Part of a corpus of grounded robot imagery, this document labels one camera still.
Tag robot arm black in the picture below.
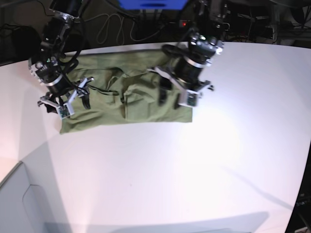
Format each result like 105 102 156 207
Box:
28 0 94 119
148 0 228 108

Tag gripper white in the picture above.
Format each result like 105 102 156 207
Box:
37 77 94 119
154 66 214 109

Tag black power strip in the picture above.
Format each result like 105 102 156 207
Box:
177 19 193 28

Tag green T-shirt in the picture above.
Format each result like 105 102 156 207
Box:
60 50 192 134

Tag blue box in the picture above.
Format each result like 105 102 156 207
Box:
119 0 187 10

